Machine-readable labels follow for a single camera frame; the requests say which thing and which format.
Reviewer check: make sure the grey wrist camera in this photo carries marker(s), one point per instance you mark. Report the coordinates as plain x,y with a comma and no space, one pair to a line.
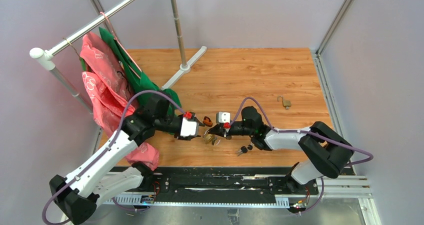
189,128
223,117

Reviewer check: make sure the green garment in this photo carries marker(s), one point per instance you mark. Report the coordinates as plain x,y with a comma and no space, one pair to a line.
137,79

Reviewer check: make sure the pink patterned garment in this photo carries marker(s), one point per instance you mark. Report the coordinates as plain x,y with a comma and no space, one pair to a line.
105,83

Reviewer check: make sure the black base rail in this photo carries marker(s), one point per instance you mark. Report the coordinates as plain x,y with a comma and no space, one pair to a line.
236,187

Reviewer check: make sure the small brass padlock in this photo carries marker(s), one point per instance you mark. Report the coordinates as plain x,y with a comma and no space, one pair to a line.
285,102

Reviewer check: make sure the large brass padlock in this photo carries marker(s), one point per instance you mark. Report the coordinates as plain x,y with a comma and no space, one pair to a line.
208,138

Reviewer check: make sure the black-headed key bunch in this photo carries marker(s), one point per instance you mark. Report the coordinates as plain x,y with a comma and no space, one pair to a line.
244,150

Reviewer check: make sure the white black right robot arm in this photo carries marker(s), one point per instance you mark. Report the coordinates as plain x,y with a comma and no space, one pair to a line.
327,152

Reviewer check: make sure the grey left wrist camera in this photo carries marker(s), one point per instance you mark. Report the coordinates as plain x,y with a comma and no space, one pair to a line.
189,128

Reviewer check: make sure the orange black Opel padlock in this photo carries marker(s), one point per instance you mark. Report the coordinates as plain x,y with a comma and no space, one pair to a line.
207,122

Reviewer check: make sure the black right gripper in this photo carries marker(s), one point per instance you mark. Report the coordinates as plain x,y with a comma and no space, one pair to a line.
218,129

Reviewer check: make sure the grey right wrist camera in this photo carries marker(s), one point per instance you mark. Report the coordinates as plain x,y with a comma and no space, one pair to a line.
223,117

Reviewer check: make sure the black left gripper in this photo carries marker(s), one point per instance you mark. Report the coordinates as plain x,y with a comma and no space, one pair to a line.
185,138

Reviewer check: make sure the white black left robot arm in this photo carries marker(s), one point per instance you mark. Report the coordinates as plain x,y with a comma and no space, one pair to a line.
82,191

